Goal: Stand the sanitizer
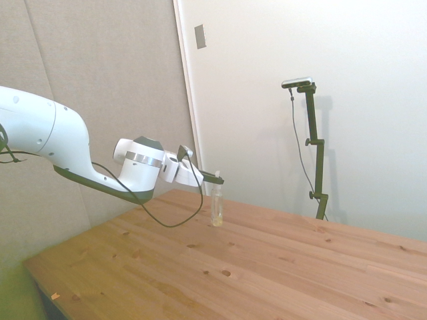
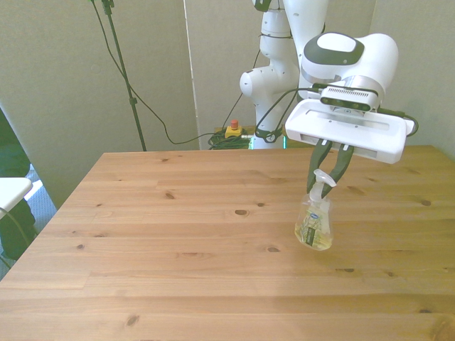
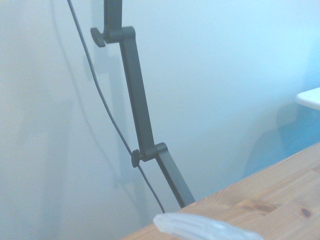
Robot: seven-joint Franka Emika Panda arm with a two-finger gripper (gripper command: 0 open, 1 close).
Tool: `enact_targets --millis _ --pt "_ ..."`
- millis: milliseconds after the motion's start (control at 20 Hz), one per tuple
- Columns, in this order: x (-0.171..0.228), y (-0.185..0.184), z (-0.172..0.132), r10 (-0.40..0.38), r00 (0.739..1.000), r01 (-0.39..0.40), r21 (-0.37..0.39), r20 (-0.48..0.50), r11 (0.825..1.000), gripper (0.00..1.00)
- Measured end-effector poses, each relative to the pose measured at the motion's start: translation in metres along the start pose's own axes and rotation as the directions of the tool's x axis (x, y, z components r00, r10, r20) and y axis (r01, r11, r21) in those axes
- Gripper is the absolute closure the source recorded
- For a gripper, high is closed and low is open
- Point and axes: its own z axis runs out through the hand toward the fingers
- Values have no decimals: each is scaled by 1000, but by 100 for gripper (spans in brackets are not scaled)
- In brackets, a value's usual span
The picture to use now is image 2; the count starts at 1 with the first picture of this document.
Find black thin camera pole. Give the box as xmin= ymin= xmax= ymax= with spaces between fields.
xmin=100 ymin=0 xmax=148 ymax=152

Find clear sanitizer pump bottle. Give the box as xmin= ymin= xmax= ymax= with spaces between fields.
xmin=294 ymin=168 xmax=338 ymax=252

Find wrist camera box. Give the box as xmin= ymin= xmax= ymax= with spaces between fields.
xmin=319 ymin=85 xmax=380 ymax=110

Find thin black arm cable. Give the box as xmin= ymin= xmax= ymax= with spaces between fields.
xmin=225 ymin=49 xmax=262 ymax=131

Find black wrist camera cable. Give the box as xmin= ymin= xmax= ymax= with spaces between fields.
xmin=255 ymin=82 xmax=420 ymax=144

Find green coiled cable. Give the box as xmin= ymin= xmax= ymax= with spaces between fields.
xmin=207 ymin=131 xmax=254 ymax=151

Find yellow emergency stop button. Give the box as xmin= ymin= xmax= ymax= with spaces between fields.
xmin=225 ymin=119 xmax=245 ymax=140

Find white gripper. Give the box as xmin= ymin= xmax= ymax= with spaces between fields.
xmin=284 ymin=98 xmax=415 ymax=197

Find white side table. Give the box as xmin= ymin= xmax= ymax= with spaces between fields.
xmin=0 ymin=177 xmax=34 ymax=215

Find black hanging pole cable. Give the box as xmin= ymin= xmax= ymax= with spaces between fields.
xmin=90 ymin=0 xmax=200 ymax=146

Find white vertical wall trim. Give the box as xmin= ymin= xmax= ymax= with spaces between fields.
xmin=182 ymin=0 xmax=200 ymax=151

